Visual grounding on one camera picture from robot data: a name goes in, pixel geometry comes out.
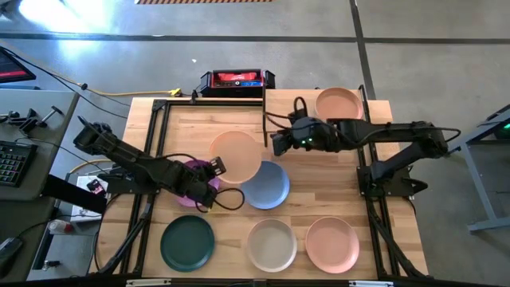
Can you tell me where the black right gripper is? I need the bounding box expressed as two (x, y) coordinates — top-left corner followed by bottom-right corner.
(271, 115), (341, 157)

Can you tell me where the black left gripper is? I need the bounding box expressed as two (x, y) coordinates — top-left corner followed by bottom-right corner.
(170, 156), (227, 209)

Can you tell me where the peach orange plate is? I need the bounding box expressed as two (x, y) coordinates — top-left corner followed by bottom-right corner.
(209, 130), (263, 185)

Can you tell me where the purple plate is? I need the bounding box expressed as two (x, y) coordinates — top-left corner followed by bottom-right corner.
(175, 159), (222, 209)

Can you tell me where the blue plate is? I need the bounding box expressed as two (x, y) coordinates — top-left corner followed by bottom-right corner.
(239, 160), (291, 210)

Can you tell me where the salmon brown plate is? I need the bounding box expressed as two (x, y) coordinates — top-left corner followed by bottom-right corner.
(313, 86), (364, 121)

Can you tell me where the dark green plate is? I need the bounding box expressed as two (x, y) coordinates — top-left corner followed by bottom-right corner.
(159, 214), (216, 273)

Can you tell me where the beige plate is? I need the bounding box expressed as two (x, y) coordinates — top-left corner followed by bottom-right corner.
(245, 218), (298, 273)

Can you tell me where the pink plate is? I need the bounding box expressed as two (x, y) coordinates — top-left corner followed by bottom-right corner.
(304, 216), (361, 275)

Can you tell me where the wooden shelf with black legs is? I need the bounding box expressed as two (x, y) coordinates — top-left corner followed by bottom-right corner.
(261, 69), (370, 147)

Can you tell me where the small black and red device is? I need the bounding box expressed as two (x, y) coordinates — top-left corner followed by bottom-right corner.
(86, 179), (107, 197)

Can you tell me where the white paper box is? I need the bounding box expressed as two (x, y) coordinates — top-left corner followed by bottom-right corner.
(70, 175), (111, 223)

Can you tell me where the black flat panel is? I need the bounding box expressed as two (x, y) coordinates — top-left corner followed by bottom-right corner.
(39, 174), (108, 214)

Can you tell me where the white bottle with red cap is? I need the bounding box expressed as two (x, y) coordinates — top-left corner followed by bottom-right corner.
(47, 218), (75, 235)

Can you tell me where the black metal clamp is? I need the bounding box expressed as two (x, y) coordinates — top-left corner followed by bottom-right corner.
(37, 105), (65, 128)
(0, 108), (39, 135)

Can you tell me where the grey side desk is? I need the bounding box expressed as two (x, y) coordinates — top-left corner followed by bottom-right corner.
(0, 88), (80, 282)

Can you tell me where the backlit black keyboard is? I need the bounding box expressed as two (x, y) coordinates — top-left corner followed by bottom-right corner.
(0, 140), (39, 188)

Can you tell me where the grey metal stand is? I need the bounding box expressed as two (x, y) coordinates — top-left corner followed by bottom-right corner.
(453, 104), (510, 234)

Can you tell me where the black box with green light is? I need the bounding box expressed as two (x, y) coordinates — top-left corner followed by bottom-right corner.
(493, 119), (510, 140)

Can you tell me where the black computer monitor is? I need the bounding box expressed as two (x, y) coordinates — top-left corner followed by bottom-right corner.
(0, 45), (37, 85)

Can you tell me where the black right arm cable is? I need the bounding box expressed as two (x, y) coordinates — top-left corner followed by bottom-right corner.
(264, 96), (310, 132)

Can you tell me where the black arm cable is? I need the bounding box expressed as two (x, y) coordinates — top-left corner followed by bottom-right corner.
(159, 153), (246, 212)
(264, 96), (310, 132)

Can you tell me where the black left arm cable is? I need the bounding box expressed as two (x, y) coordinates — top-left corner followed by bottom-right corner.
(159, 153), (246, 212)

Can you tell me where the black aluminium table frame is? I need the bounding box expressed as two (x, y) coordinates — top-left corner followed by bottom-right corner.
(89, 96), (430, 280)

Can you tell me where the yellow extension cable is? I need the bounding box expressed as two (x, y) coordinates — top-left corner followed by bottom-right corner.
(0, 41), (183, 97)

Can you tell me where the yellow cable loop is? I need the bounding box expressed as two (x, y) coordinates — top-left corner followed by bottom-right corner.
(69, 158), (111, 175)

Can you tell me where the silver metal bracket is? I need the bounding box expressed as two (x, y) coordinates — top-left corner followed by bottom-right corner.
(125, 278), (172, 287)
(348, 280), (394, 287)

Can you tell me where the thin black floor cable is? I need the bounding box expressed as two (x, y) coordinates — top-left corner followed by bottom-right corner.
(0, 46), (129, 120)

